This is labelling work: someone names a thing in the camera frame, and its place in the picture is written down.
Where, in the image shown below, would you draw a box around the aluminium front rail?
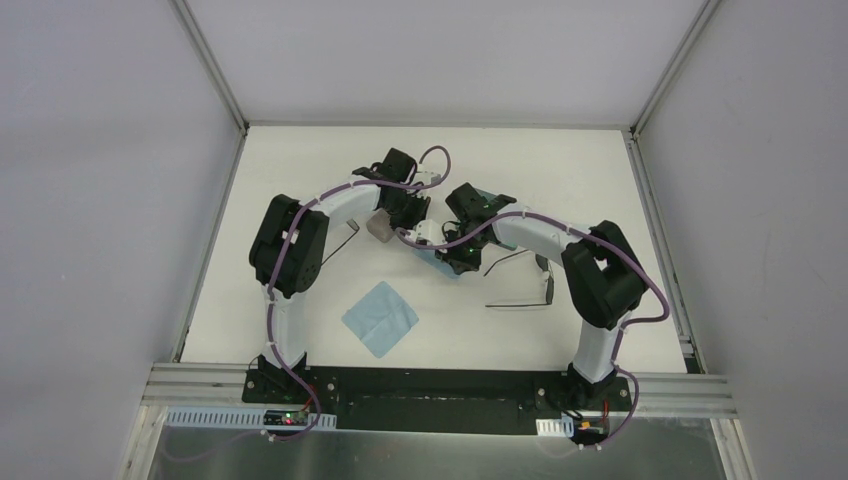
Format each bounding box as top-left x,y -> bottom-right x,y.
142,363 -> 738,419

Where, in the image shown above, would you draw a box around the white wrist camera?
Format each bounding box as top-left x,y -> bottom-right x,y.
406,219 -> 445,245
412,171 -> 442,186

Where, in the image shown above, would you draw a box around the right thin-frame sunglasses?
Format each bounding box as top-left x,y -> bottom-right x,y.
483,249 -> 556,310

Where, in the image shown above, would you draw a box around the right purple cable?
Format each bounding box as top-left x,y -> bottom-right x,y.
394,210 -> 672,460

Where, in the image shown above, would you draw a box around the right white cable duct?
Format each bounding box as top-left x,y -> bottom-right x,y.
535,416 -> 575,438

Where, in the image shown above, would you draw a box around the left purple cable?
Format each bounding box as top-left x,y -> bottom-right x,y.
161,145 -> 453,463

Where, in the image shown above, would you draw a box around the purple cable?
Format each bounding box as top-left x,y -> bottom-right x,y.
394,210 -> 672,460
161,145 -> 453,463

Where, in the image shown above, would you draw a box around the blue-green glasses case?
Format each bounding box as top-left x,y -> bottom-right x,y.
477,189 -> 497,202

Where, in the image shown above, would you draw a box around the blue cleaning cloth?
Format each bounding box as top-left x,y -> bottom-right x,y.
416,240 -> 460,280
341,281 -> 419,358

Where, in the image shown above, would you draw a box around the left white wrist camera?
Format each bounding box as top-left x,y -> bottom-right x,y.
412,171 -> 442,186

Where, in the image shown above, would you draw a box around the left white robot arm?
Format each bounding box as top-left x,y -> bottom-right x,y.
245,148 -> 448,405

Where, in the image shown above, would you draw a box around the left thin-frame sunglasses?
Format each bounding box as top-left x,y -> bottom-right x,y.
321,220 -> 360,265

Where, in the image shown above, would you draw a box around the white cable duct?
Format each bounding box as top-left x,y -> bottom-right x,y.
164,406 -> 337,432
535,416 -> 575,438

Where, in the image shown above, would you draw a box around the thin-frame sunglasses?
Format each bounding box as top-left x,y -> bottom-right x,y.
483,249 -> 556,310
321,220 -> 360,265

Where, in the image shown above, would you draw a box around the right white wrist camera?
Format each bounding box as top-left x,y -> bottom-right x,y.
406,219 -> 445,245

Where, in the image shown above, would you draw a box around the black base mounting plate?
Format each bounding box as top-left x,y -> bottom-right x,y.
242,361 -> 633,435

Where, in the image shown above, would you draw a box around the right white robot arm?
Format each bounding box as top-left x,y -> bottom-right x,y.
437,183 -> 648,410

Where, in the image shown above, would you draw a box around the left white cable duct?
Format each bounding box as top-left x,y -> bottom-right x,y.
164,406 -> 337,432

